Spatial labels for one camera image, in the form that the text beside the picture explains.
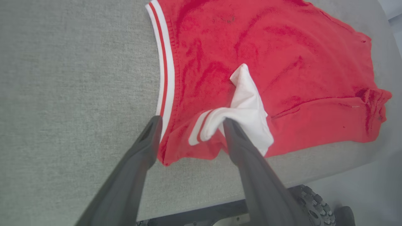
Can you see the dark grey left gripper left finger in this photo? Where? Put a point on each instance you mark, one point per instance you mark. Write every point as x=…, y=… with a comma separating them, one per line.
x=125, y=188

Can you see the grey fabric sofa cushion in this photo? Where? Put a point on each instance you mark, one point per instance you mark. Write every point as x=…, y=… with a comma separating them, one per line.
x=62, y=94

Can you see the black knobby wheel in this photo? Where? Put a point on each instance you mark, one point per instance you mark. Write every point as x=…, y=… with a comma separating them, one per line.
x=314, y=207

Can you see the dark robot base frame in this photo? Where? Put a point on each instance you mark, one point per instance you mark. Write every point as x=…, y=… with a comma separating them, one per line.
x=194, y=217

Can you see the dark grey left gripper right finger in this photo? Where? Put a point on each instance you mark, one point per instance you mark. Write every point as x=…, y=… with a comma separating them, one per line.
x=263, y=194

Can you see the red and white jersey garment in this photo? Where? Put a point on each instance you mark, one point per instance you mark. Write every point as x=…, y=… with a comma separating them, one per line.
x=282, y=47

